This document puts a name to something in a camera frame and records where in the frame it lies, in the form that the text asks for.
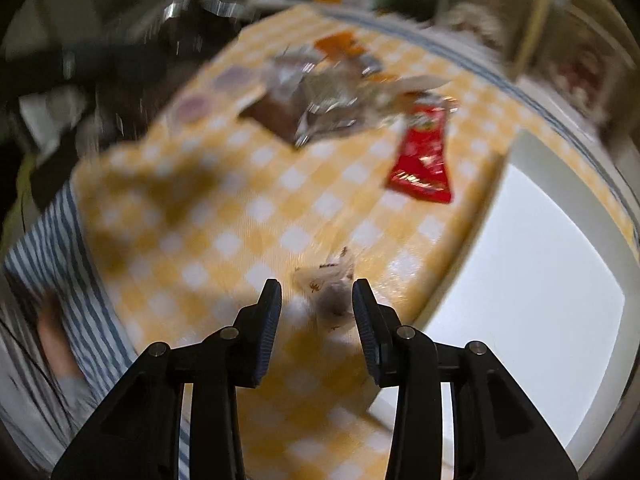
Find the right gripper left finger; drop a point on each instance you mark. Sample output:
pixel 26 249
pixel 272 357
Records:
pixel 257 326

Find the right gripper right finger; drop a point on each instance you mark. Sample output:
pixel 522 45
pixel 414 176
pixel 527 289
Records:
pixel 376 325

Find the small clear chocolate ball packet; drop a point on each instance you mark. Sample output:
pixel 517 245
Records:
pixel 328 290

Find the red snack packet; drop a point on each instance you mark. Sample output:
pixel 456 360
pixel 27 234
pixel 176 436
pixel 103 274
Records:
pixel 420 170

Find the brown chocolate bar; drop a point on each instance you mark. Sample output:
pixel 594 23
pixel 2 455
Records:
pixel 280 118

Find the purple ring candy packet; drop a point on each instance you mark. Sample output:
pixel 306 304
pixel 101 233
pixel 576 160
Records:
pixel 234 79
pixel 190 109

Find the silver foil snack packet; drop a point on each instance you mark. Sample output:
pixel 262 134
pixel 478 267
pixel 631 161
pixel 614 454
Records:
pixel 330 105
pixel 283 72

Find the orange snack bar packet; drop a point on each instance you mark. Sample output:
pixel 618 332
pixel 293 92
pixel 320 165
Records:
pixel 343 48

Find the white cardboard tray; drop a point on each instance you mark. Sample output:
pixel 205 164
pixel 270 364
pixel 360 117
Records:
pixel 549 283

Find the yellow white checkered cloth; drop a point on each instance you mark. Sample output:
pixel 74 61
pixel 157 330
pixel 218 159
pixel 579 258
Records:
pixel 185 226

